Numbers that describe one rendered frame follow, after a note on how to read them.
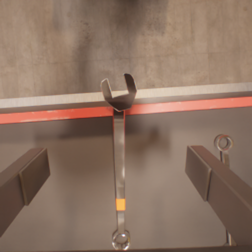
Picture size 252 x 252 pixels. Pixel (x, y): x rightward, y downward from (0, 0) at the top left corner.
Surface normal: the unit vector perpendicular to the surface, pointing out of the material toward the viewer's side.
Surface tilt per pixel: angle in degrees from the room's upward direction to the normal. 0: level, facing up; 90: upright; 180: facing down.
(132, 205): 0
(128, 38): 0
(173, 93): 14
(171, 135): 0
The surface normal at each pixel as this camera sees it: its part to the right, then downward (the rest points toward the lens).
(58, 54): 0.02, 0.06
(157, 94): 0.00, -0.18
